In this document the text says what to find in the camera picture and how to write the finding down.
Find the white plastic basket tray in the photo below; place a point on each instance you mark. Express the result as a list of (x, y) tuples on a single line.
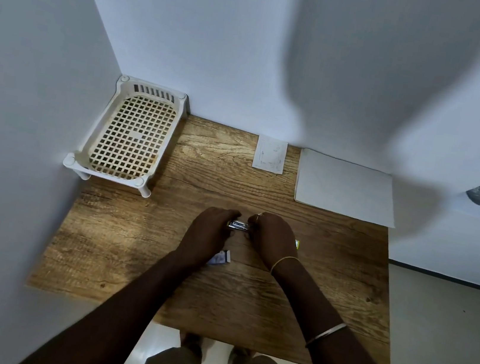
[(129, 136)]

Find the person's right hand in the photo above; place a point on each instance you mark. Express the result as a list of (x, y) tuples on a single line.
[(271, 238)]

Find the small white printed card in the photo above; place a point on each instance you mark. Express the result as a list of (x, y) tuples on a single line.
[(270, 154)]

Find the person's right fingers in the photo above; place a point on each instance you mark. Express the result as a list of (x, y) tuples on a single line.
[(256, 223)]

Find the white paper sheet stack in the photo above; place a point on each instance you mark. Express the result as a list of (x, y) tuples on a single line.
[(345, 187)]

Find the person's left fingers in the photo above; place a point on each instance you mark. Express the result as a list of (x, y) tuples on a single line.
[(229, 216)]

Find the silver metal stapler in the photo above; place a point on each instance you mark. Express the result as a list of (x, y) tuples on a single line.
[(238, 225)]

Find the small white blue packet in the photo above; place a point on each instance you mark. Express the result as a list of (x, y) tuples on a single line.
[(220, 258)]

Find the person's left hand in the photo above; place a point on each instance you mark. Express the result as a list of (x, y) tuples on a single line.
[(207, 234)]

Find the silver metal bangle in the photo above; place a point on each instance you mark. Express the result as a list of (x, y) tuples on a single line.
[(325, 334)]

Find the person's feet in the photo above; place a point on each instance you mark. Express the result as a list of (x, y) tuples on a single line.
[(215, 347)]

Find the person's left forearm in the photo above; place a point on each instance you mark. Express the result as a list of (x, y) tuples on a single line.
[(116, 318)]

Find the person's right forearm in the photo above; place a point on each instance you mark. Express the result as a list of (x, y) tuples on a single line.
[(333, 342)]

